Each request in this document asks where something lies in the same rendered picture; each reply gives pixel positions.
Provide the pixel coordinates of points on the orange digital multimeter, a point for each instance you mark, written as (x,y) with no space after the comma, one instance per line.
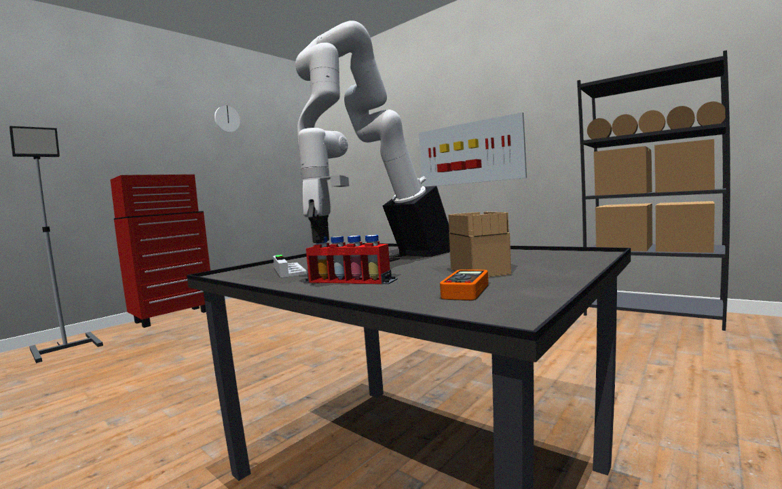
(464,285)

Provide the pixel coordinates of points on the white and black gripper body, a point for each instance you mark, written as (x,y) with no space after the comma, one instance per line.
(316,188)

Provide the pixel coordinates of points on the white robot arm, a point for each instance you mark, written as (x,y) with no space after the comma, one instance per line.
(319,64)

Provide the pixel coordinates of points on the brown cardboard box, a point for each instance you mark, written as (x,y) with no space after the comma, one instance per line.
(485,248)

